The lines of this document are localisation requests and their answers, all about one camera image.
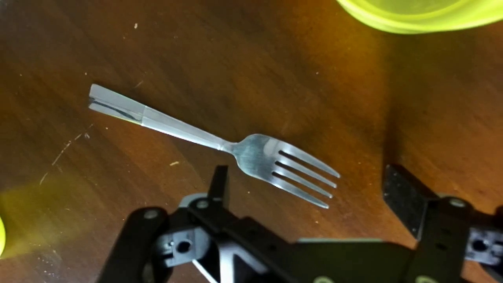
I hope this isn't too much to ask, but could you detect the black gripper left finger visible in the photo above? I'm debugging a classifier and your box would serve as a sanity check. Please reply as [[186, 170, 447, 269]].
[[207, 165, 227, 209]]

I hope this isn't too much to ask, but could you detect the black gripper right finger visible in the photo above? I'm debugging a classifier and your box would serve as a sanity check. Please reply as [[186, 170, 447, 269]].
[[381, 163, 436, 239]]

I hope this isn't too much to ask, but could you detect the silver fork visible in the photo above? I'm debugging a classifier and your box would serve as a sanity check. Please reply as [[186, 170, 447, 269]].
[[87, 83, 339, 209]]

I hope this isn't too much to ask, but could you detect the yellow bowl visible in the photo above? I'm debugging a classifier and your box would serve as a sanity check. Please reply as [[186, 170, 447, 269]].
[[336, 0, 503, 34]]

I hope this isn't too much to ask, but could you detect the small yellow cup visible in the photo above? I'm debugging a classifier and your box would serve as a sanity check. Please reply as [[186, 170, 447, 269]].
[[0, 217, 6, 256]]

